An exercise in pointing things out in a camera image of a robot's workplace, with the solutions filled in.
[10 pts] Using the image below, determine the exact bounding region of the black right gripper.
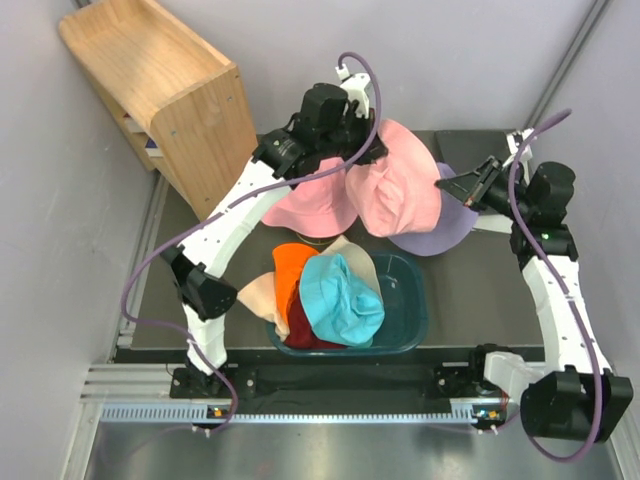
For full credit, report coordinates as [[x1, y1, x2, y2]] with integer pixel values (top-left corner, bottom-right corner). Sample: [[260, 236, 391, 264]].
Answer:
[[436, 157, 534, 222]]

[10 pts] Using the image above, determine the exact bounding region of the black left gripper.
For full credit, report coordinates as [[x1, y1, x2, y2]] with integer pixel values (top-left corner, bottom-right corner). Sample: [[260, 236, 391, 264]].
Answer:
[[316, 104, 385, 165]]

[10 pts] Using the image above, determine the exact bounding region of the lavender bucket hat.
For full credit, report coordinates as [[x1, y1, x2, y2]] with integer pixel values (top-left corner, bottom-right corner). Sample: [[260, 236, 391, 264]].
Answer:
[[362, 157, 478, 256]]

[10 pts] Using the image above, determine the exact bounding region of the light pink bucket hat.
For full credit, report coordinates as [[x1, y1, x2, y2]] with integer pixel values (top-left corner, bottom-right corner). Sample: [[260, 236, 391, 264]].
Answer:
[[345, 119, 442, 237]]

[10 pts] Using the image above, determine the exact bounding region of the turquoise bucket hat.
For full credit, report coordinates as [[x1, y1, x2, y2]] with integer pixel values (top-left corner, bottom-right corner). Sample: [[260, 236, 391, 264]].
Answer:
[[299, 254, 385, 348]]

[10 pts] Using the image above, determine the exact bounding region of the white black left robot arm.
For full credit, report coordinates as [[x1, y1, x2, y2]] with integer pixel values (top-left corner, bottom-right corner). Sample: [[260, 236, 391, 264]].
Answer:
[[161, 74, 478, 397]]

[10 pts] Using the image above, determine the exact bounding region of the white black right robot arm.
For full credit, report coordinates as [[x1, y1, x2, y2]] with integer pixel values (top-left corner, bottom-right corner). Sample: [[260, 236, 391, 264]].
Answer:
[[466, 162, 634, 443]]

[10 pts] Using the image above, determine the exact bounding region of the teal plastic basin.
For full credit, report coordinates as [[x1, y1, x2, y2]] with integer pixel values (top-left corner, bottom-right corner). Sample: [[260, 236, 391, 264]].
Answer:
[[266, 251, 429, 358]]

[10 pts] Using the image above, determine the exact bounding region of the beige bucket hat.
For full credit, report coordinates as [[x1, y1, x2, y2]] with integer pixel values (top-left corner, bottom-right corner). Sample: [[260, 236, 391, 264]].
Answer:
[[321, 235, 382, 297]]

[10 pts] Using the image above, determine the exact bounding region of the orange bucket hat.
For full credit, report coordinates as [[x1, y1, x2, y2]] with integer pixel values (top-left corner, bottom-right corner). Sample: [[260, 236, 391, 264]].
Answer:
[[272, 243, 319, 325]]

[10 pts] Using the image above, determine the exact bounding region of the wooden shelf unit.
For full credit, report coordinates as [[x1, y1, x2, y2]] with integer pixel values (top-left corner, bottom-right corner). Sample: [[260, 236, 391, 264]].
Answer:
[[58, 1, 257, 220]]

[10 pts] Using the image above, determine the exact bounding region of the peach bucket hat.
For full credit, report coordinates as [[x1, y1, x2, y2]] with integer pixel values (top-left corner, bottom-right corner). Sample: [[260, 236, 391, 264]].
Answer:
[[237, 272, 290, 341]]

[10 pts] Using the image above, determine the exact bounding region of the dark red bucket hat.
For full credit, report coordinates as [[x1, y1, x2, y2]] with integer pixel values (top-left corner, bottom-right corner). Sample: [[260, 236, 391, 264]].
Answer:
[[284, 293, 345, 350]]

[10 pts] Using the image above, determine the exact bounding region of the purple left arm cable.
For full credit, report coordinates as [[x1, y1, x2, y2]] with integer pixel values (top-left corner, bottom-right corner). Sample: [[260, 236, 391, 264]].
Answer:
[[122, 51, 384, 434]]

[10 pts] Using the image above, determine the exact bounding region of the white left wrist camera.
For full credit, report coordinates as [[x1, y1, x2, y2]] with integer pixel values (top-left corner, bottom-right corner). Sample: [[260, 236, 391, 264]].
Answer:
[[335, 65, 374, 119]]

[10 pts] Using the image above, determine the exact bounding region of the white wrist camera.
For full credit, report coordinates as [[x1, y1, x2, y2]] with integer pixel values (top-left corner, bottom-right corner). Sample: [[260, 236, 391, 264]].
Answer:
[[502, 128, 534, 175], [335, 65, 374, 119]]

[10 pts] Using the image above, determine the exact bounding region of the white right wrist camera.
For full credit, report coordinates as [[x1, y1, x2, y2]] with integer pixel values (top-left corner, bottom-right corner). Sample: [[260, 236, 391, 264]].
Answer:
[[502, 128, 534, 175]]

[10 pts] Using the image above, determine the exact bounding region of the gold wire hat stand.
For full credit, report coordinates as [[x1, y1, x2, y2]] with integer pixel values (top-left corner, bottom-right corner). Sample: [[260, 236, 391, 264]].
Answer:
[[296, 233, 337, 247]]

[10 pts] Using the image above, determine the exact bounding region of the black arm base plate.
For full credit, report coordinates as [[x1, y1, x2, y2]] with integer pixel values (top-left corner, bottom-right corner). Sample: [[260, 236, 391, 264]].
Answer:
[[169, 363, 501, 401]]

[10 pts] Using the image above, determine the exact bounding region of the aluminium frame rail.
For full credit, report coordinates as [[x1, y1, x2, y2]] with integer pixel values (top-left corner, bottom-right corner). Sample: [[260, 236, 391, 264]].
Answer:
[[63, 349, 639, 479]]

